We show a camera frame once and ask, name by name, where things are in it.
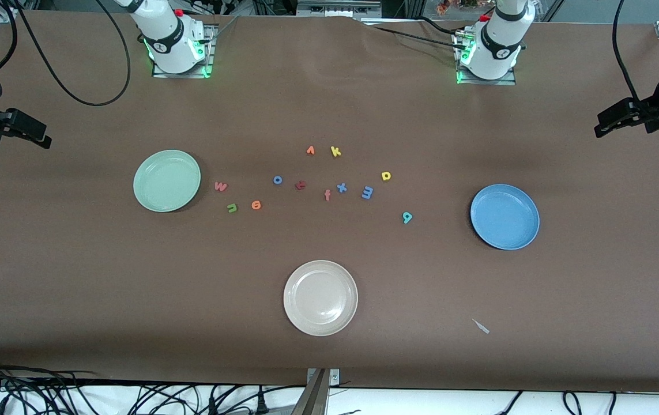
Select green plate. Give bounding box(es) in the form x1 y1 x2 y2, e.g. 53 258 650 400
133 150 202 213

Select blue plate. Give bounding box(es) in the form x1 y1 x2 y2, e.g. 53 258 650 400
470 184 540 251

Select orange decorative object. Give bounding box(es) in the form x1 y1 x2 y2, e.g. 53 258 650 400
436 0 480 15

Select brown table cover sheet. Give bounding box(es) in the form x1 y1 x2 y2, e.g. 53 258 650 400
0 9 659 394

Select grey metal box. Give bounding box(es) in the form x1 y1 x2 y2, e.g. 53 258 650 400
298 0 382 18

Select beige plate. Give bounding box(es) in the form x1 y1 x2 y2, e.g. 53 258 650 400
283 260 359 337

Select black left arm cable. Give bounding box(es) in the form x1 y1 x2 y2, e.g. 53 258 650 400
612 0 647 107

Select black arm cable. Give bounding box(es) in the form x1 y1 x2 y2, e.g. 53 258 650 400
15 0 132 107
612 0 647 107

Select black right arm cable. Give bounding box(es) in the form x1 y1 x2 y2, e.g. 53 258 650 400
15 0 132 107

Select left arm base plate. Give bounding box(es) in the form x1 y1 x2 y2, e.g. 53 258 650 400
455 29 518 86

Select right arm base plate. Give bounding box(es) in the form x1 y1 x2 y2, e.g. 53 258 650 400
152 23 218 79

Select black base power cable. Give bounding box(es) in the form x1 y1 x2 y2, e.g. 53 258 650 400
361 16 468 50

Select tangled black floor cables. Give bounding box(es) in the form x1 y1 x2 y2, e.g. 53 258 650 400
0 354 307 415

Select metal table edge bracket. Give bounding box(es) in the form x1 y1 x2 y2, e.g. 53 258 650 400
304 368 341 415

